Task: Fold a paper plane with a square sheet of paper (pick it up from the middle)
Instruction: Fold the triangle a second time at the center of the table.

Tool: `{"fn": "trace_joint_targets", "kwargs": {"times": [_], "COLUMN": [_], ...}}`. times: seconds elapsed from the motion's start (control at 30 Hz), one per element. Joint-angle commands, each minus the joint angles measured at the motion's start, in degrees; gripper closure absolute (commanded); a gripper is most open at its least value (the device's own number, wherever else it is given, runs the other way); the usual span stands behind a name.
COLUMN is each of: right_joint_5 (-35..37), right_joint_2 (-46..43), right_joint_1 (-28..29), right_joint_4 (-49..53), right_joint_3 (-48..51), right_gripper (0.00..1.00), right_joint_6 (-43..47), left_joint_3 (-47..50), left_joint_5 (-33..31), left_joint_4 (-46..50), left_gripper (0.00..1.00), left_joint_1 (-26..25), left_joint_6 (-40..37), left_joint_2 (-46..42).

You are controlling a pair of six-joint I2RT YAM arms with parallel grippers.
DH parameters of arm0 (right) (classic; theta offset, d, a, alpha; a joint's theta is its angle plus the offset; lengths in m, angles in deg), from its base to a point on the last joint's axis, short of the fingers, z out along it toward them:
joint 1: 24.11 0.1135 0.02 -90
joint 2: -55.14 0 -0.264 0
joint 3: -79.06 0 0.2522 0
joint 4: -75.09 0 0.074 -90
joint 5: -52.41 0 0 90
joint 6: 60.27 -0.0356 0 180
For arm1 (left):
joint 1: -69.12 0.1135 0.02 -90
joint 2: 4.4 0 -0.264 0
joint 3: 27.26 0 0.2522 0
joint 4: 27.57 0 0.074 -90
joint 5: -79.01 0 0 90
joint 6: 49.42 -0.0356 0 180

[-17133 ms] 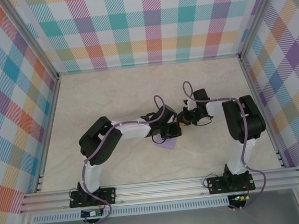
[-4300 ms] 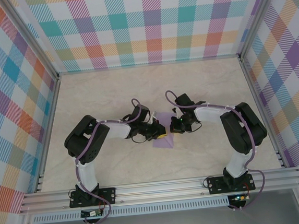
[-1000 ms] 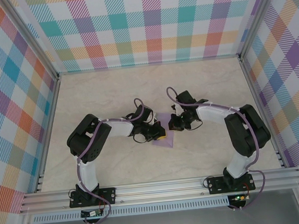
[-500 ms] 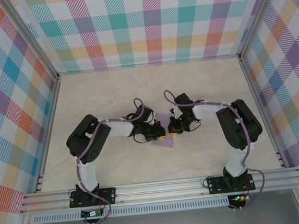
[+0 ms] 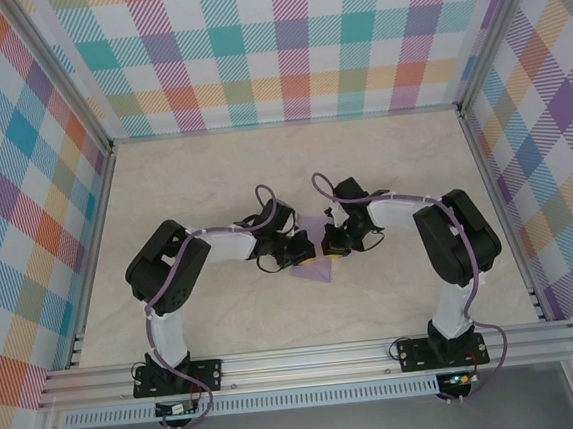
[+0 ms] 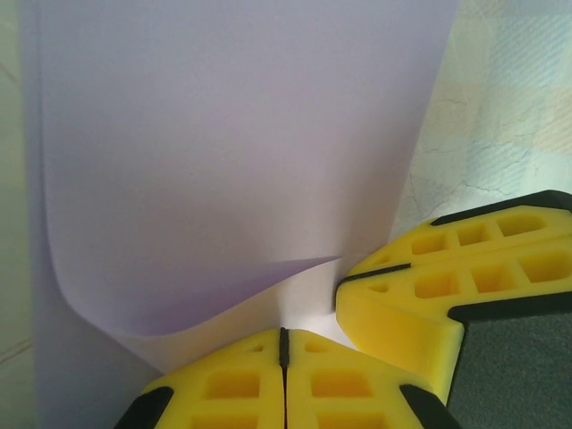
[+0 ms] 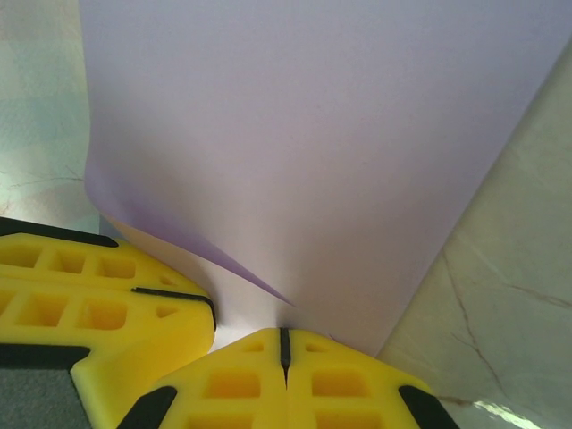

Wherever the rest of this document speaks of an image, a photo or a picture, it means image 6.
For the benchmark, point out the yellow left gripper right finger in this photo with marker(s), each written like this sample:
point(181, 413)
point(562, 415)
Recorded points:
point(339, 393)

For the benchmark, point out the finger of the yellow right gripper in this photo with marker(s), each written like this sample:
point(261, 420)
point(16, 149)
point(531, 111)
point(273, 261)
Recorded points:
point(451, 250)
point(402, 322)

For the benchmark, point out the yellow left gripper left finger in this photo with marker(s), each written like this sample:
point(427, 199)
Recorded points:
point(232, 393)

